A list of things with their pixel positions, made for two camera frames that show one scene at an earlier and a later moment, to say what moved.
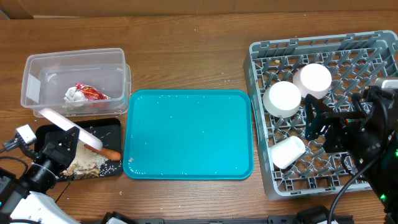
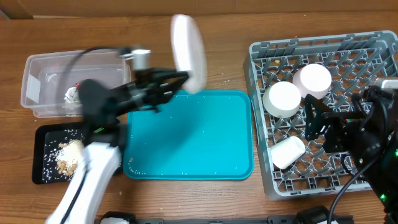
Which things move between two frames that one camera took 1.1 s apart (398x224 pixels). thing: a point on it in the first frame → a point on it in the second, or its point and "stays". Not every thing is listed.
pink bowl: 313,79 stays
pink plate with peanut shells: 64,124 → 189,51
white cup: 285,152 stays
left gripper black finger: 61,149 → 168,81
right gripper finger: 314,108 stays
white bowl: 282,99 stays
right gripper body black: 338,137 stays
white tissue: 73,95 stays
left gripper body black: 44,159 → 141,97
